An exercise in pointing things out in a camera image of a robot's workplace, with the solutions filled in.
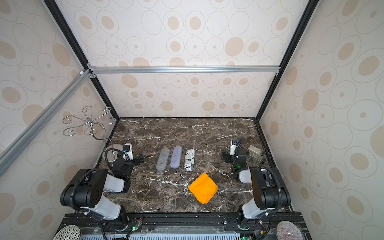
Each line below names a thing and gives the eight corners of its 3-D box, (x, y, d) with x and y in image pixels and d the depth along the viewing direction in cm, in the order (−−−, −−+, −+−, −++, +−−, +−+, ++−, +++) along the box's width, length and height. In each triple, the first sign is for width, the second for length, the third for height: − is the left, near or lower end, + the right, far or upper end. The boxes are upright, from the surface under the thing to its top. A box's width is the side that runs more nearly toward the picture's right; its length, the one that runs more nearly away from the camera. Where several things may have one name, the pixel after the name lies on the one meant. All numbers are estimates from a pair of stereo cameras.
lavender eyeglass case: (170, 168, 95) (169, 165, 92) (174, 148, 104) (174, 145, 102) (179, 169, 95) (179, 166, 92) (183, 149, 104) (182, 146, 101)
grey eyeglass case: (156, 171, 93) (155, 169, 91) (160, 150, 103) (159, 148, 100) (167, 171, 93) (166, 169, 91) (170, 150, 103) (169, 148, 100)
